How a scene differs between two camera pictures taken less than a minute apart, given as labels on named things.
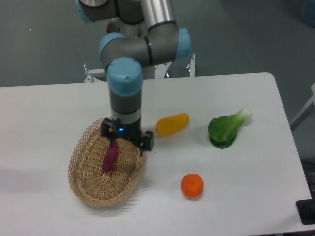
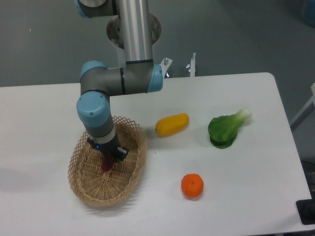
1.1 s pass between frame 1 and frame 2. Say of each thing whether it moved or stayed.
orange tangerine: stayed
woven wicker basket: stayed
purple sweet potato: stayed
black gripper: moved
